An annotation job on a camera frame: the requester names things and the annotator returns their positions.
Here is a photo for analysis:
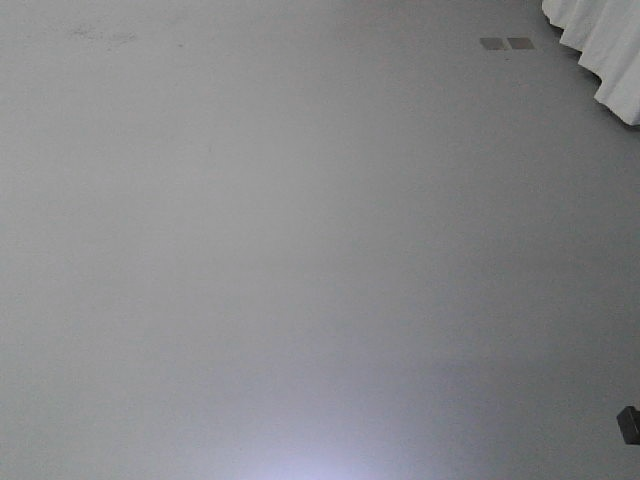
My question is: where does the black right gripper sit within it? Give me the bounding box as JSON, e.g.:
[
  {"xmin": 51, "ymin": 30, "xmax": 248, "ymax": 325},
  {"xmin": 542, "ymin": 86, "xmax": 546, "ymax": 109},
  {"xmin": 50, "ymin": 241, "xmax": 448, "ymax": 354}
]
[{"xmin": 616, "ymin": 406, "xmax": 640, "ymax": 444}]

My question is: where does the white draped cloth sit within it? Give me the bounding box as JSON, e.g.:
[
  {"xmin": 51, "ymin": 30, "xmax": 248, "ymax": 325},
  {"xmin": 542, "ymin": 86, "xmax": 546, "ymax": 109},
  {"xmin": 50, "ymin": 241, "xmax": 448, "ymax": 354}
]
[{"xmin": 541, "ymin": 0, "xmax": 639, "ymax": 126}]

